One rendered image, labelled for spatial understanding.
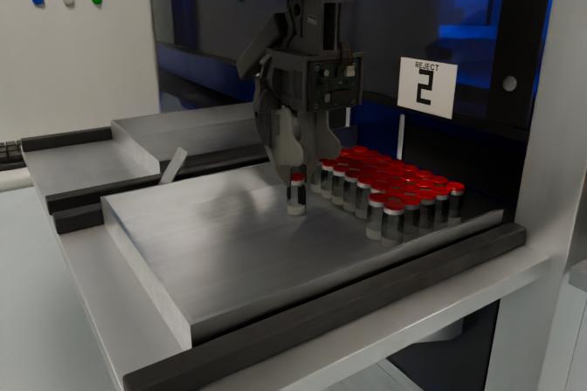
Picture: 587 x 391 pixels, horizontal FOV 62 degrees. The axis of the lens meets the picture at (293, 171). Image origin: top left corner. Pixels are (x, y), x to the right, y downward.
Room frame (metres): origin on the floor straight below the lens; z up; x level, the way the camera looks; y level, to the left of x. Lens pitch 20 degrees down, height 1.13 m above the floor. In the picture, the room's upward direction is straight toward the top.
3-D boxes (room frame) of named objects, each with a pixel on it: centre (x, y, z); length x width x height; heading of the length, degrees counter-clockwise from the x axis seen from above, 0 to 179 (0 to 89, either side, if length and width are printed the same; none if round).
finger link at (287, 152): (0.49, 0.00, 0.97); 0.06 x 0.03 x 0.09; 33
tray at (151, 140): (0.81, 0.11, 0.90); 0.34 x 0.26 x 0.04; 123
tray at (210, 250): (0.47, 0.00, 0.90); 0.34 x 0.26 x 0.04; 123
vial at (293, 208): (0.52, 0.00, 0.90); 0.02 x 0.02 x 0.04
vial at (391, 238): (0.44, -0.10, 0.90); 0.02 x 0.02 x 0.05
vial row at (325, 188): (0.52, -0.08, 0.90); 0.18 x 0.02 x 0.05; 33
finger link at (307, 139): (0.51, -0.03, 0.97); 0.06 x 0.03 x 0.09; 33
